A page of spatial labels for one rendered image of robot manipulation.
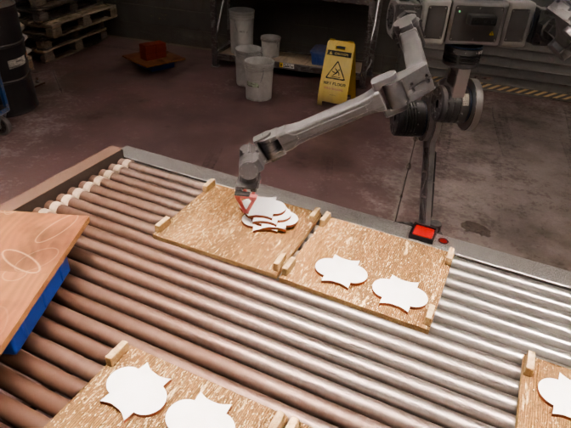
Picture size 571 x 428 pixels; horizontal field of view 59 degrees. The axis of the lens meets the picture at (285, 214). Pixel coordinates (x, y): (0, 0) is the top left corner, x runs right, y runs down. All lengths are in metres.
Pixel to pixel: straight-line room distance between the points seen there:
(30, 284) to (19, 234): 0.22
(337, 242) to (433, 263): 0.28
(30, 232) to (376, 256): 0.95
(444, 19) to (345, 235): 0.85
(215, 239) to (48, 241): 0.45
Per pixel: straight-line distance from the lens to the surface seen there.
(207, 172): 1.92
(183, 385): 1.15
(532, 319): 1.49
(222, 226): 1.58
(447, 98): 2.06
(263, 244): 1.50
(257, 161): 1.42
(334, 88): 5.04
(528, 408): 1.25
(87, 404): 1.17
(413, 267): 1.50
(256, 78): 5.06
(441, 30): 1.96
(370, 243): 1.55
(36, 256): 1.39
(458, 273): 1.55
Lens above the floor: 1.84
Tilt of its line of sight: 33 degrees down
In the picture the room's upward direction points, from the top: 3 degrees clockwise
